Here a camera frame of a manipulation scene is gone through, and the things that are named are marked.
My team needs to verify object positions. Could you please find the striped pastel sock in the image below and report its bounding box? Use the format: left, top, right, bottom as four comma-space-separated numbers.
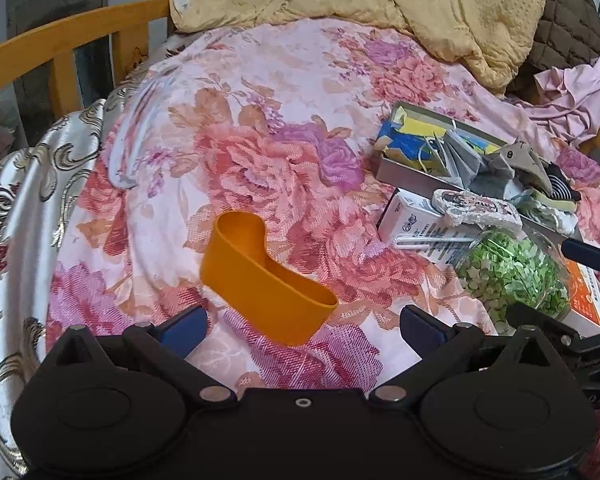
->
518, 190, 578, 236

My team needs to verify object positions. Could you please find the navy white striped sock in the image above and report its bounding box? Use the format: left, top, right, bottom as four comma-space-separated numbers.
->
545, 162, 581, 203

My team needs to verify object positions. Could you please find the grey cat face cloth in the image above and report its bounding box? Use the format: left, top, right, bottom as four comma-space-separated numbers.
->
439, 130, 552, 200

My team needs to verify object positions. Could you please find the bag of green paper stars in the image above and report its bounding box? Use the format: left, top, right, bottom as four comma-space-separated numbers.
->
455, 230, 570, 335

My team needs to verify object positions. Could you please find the orange white box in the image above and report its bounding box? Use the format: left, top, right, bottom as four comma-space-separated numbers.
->
560, 260, 600, 338

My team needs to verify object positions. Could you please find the orange plastic cup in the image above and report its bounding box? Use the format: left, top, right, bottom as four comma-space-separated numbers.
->
199, 211, 339, 346

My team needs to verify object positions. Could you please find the white carton box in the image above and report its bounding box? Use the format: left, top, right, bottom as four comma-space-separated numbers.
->
377, 188, 481, 266

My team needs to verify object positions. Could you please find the pink cloth pile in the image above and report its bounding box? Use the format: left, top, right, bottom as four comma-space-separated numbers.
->
513, 56, 600, 146

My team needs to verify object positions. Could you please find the pink floral bedspread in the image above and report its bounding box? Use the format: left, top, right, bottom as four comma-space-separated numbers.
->
46, 20, 600, 390

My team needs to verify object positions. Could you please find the grey metal tray box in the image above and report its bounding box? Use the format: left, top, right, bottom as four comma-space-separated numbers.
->
374, 102, 581, 244

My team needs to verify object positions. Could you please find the frog cartoon cloth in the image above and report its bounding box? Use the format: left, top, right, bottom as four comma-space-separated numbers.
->
374, 115, 498, 177

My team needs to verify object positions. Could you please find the silver gold satin sheet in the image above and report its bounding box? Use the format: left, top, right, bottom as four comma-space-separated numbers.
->
0, 84, 135, 479

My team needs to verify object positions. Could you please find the brown puffer jacket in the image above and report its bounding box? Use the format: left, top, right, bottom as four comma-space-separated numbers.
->
506, 0, 600, 100

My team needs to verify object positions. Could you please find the yellow quilted blanket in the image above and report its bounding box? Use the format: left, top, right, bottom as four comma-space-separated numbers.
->
169, 0, 546, 93

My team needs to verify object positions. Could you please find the grey door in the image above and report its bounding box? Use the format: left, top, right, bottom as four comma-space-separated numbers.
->
6, 0, 112, 146

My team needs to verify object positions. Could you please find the wooden bed rail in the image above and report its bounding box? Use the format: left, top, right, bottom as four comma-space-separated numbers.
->
0, 0, 170, 118

